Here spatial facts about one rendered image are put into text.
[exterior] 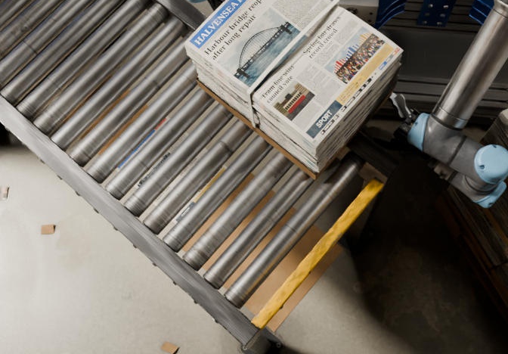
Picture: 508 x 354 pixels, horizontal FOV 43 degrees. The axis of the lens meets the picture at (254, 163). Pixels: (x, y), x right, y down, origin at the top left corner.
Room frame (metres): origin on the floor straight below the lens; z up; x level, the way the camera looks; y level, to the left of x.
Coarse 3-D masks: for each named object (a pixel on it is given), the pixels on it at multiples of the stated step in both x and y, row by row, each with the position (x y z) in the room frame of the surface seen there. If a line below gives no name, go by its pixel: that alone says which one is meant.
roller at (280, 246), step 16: (352, 160) 0.45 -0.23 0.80; (336, 176) 0.42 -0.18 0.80; (352, 176) 0.42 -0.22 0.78; (320, 192) 0.39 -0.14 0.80; (336, 192) 0.39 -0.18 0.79; (304, 208) 0.36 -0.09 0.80; (320, 208) 0.36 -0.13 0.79; (288, 224) 0.33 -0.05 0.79; (304, 224) 0.33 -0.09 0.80; (272, 240) 0.31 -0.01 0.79; (288, 240) 0.30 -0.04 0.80; (256, 256) 0.28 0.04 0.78; (272, 256) 0.27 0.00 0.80; (256, 272) 0.24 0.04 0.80; (240, 288) 0.21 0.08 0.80; (256, 288) 0.21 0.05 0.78; (240, 304) 0.18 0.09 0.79
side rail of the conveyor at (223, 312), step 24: (0, 96) 0.80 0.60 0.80; (0, 120) 0.74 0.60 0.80; (24, 120) 0.72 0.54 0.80; (24, 144) 0.67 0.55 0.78; (48, 144) 0.65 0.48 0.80; (72, 168) 0.57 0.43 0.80; (96, 192) 0.50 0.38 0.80; (120, 216) 0.43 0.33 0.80; (144, 240) 0.36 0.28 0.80; (168, 264) 0.30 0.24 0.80; (192, 288) 0.23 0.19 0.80; (216, 312) 0.17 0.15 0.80; (240, 312) 0.16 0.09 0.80; (240, 336) 0.11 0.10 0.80
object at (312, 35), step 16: (320, 0) 0.75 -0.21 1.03; (304, 16) 0.72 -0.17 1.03; (336, 16) 0.70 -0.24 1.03; (320, 32) 0.67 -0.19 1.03; (272, 48) 0.66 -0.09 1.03; (304, 48) 0.64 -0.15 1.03; (288, 64) 0.61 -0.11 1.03; (272, 80) 0.58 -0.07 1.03; (240, 96) 0.59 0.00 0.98; (256, 96) 0.56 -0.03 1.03; (256, 112) 0.56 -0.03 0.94
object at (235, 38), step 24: (240, 0) 0.79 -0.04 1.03; (264, 0) 0.78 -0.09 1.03; (288, 0) 0.76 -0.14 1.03; (312, 0) 0.75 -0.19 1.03; (216, 24) 0.74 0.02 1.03; (240, 24) 0.73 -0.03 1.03; (264, 24) 0.72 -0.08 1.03; (288, 24) 0.71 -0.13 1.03; (192, 48) 0.70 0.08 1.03; (216, 48) 0.68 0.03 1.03; (240, 48) 0.67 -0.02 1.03; (264, 48) 0.66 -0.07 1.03; (216, 72) 0.64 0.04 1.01; (240, 72) 0.62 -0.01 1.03
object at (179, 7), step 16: (160, 0) 0.99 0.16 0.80; (176, 0) 0.98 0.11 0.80; (176, 16) 0.93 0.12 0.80; (192, 16) 0.92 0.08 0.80; (352, 144) 0.49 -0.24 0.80; (368, 144) 0.48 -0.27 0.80; (368, 160) 0.44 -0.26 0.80; (384, 160) 0.44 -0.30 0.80; (368, 176) 0.43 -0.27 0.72; (384, 176) 0.40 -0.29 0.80
